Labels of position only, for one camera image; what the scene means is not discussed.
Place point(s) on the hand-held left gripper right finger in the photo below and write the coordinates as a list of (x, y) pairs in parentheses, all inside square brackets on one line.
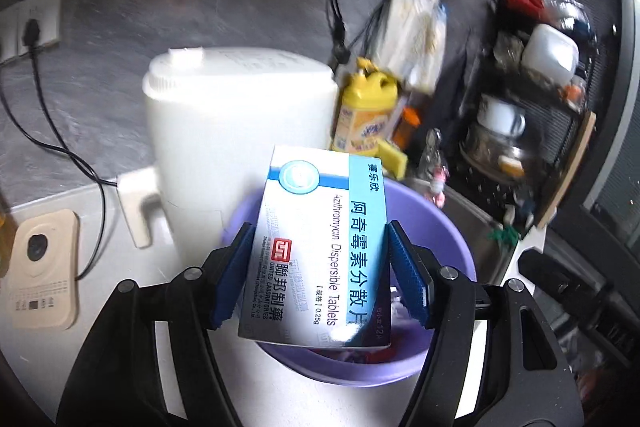
[(407, 277)]

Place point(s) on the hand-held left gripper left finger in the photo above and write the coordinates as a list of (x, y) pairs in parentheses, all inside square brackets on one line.
[(232, 279)]

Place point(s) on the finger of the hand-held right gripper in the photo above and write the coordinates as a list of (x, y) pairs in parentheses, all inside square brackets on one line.
[(555, 269)]

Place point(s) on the purple plastic bucket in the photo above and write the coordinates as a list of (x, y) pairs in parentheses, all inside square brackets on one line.
[(440, 232)]

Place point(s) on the blue white medicine box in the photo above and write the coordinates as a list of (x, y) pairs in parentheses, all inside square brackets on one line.
[(310, 252)]

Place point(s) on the green cloth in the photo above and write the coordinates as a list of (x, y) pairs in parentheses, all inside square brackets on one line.
[(502, 238)]

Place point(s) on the steel sink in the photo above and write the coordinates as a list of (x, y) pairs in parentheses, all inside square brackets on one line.
[(485, 242)]

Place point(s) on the wooden board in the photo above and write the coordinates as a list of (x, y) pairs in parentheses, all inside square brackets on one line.
[(567, 167)]

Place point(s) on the yellow green sponge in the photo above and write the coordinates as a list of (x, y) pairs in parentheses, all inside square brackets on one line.
[(394, 159)]

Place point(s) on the black dish rack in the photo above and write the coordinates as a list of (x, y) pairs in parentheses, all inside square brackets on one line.
[(550, 142)]

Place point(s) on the orange cup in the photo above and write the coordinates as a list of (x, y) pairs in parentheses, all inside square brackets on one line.
[(406, 127)]

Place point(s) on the white enamel mug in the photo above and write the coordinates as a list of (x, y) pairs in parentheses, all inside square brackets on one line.
[(500, 117)]

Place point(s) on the cream air fryer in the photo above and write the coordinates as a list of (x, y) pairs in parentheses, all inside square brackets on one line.
[(225, 117)]

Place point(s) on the yellow detergent bottle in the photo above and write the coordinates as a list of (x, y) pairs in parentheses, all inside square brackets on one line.
[(362, 112)]

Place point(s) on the cream induction cooker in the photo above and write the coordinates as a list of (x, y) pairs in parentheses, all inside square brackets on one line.
[(45, 272)]

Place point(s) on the white plastic container lid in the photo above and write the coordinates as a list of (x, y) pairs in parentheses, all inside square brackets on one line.
[(550, 54)]

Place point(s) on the hanging chopstick bags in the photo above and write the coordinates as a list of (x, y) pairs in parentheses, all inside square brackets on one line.
[(415, 27)]

